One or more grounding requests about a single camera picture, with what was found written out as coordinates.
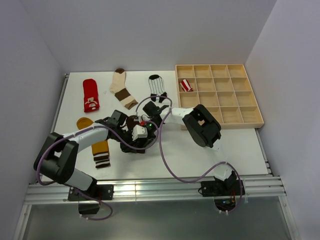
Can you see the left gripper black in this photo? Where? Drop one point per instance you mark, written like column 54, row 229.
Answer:
column 127, row 148

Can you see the red white striped sock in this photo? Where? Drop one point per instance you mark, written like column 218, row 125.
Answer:
column 185, row 85

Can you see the dark brown striped sock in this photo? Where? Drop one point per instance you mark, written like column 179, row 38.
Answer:
column 131, row 122

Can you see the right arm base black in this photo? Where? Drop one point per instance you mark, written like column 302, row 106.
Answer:
column 229, row 192

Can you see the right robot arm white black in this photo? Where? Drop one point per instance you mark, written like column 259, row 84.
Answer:
column 205, row 131

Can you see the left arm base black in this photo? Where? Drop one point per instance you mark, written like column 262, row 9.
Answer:
column 92, row 200

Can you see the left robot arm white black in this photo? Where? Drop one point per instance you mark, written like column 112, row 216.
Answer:
column 58, row 155

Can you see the mustard yellow striped sock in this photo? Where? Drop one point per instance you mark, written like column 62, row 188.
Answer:
column 100, row 150

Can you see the white black pinstripe sock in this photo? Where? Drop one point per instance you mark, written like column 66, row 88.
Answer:
column 157, row 88

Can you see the red sock with face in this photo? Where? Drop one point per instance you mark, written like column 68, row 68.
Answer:
column 91, row 96

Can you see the cream brown striped sock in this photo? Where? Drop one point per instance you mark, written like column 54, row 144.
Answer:
column 119, row 90

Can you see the wooden compartment tray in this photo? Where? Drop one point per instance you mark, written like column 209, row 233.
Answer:
column 224, row 89

